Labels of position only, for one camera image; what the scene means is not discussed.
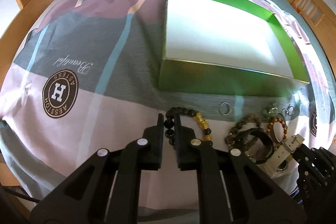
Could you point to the white leather strap watch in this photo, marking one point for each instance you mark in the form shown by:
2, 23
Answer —
279, 162

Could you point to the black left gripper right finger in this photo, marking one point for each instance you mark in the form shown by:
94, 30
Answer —
195, 154

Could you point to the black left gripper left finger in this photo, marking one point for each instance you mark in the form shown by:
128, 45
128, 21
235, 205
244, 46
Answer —
144, 153

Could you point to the jade silver pendant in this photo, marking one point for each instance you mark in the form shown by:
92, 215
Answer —
270, 111

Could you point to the black leather strap watch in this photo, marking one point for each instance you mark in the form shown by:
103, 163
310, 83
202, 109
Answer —
255, 144

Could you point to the green cardboard box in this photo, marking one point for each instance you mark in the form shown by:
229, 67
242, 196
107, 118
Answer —
230, 47

